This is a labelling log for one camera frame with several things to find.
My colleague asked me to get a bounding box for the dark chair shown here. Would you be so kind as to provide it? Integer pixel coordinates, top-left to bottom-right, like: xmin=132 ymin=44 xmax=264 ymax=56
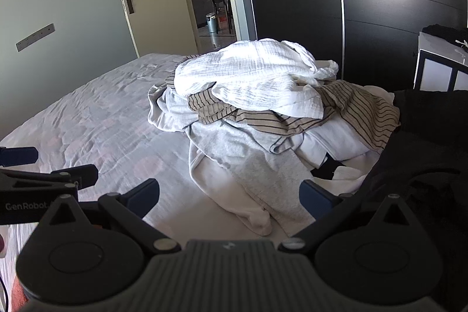
xmin=210 ymin=0 xmax=233 ymax=35

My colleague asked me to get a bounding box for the bed with dotted sheet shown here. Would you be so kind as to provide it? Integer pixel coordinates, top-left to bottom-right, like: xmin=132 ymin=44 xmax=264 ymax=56
xmin=0 ymin=53 xmax=322 ymax=312

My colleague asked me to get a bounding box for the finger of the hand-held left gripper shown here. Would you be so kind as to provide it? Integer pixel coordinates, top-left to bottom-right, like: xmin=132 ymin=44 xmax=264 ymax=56
xmin=0 ymin=147 xmax=39 ymax=167
xmin=0 ymin=165 xmax=99 ymax=193

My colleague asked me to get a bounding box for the pile of unfolded laundry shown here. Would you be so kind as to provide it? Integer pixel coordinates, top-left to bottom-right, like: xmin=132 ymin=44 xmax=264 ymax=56
xmin=166 ymin=74 xmax=401 ymax=154

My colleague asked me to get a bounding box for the grey wall switch panel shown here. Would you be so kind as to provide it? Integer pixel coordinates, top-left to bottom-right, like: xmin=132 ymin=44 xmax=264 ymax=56
xmin=16 ymin=23 xmax=55 ymax=52

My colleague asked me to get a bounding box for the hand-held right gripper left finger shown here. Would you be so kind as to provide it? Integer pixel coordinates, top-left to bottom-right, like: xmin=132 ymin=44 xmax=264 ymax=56
xmin=38 ymin=178 xmax=181 ymax=256

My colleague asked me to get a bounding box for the white cabinet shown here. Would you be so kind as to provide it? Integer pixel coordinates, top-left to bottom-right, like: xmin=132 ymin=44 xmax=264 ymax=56
xmin=413 ymin=31 xmax=468 ymax=91

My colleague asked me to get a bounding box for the dark sideboard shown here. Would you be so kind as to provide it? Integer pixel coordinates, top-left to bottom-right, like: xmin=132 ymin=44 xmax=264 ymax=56
xmin=190 ymin=0 xmax=214 ymax=29

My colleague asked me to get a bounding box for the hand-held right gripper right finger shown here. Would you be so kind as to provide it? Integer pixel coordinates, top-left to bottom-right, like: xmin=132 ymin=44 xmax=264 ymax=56
xmin=278 ymin=180 xmax=428 ymax=256

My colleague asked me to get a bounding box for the light grey t-shirt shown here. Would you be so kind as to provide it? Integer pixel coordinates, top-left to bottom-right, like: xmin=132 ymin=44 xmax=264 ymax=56
xmin=185 ymin=120 xmax=319 ymax=237

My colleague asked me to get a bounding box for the white muslin garment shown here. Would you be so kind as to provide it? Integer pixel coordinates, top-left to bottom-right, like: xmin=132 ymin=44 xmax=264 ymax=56
xmin=174 ymin=38 xmax=340 ymax=119

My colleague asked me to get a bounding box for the black garment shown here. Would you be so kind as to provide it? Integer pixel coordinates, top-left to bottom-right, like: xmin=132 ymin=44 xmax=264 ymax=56
xmin=311 ymin=89 xmax=468 ymax=312

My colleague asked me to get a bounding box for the black cloth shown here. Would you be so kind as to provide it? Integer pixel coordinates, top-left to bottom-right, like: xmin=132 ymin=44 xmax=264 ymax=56
xmin=422 ymin=25 xmax=468 ymax=42

